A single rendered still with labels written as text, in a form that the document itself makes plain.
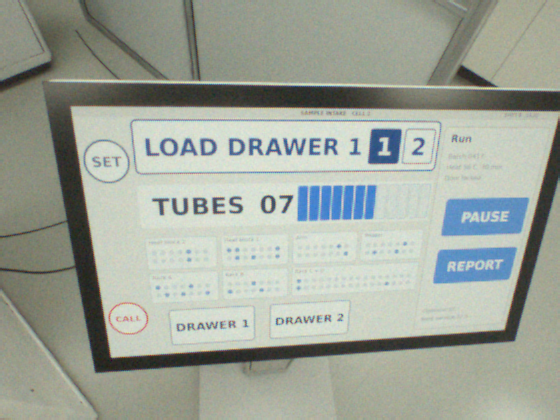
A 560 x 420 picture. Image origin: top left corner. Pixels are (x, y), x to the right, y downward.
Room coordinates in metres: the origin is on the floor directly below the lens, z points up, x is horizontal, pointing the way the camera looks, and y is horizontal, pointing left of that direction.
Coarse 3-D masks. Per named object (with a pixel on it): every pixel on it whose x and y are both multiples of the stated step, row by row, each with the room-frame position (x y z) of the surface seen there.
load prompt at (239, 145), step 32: (160, 128) 0.23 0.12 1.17; (192, 128) 0.24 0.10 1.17; (224, 128) 0.24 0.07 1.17; (256, 128) 0.25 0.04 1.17; (288, 128) 0.26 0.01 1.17; (320, 128) 0.27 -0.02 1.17; (352, 128) 0.27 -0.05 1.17; (384, 128) 0.28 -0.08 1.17; (416, 128) 0.29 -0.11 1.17; (160, 160) 0.21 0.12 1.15; (192, 160) 0.22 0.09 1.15; (224, 160) 0.22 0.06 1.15; (256, 160) 0.23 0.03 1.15; (288, 160) 0.24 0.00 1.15; (320, 160) 0.25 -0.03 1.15; (352, 160) 0.26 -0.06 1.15; (384, 160) 0.26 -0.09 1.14; (416, 160) 0.27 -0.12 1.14
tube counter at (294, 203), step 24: (264, 192) 0.21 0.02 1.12; (288, 192) 0.22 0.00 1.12; (312, 192) 0.23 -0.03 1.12; (336, 192) 0.23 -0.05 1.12; (360, 192) 0.24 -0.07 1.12; (384, 192) 0.24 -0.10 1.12; (408, 192) 0.25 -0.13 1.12; (264, 216) 0.20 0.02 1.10; (288, 216) 0.20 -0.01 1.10; (312, 216) 0.21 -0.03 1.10; (336, 216) 0.22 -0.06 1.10; (360, 216) 0.22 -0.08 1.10; (384, 216) 0.23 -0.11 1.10; (408, 216) 0.23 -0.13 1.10
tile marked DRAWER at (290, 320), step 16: (272, 304) 0.13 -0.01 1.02; (288, 304) 0.14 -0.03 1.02; (304, 304) 0.14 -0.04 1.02; (320, 304) 0.15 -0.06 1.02; (336, 304) 0.15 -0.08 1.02; (272, 320) 0.12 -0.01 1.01; (288, 320) 0.13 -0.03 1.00; (304, 320) 0.13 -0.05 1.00; (320, 320) 0.13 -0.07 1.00; (336, 320) 0.14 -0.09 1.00; (272, 336) 0.11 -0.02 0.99; (288, 336) 0.11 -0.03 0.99; (304, 336) 0.12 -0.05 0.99
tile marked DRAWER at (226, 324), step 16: (176, 320) 0.10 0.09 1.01; (192, 320) 0.10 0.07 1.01; (208, 320) 0.11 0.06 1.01; (224, 320) 0.11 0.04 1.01; (240, 320) 0.11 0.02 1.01; (176, 336) 0.09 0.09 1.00; (192, 336) 0.09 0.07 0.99; (208, 336) 0.09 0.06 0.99; (224, 336) 0.10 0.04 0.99; (240, 336) 0.10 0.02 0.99
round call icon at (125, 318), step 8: (112, 304) 0.10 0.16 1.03; (120, 304) 0.10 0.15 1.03; (128, 304) 0.10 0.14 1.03; (136, 304) 0.10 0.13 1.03; (144, 304) 0.11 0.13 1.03; (112, 312) 0.09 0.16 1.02; (120, 312) 0.09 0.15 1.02; (128, 312) 0.10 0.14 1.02; (136, 312) 0.10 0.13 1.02; (144, 312) 0.10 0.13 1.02; (112, 320) 0.09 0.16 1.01; (120, 320) 0.09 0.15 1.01; (128, 320) 0.09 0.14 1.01; (136, 320) 0.09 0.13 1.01; (144, 320) 0.09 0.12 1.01; (112, 328) 0.08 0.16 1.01; (120, 328) 0.08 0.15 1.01; (128, 328) 0.08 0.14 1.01; (136, 328) 0.08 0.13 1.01; (144, 328) 0.09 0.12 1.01; (112, 336) 0.07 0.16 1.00
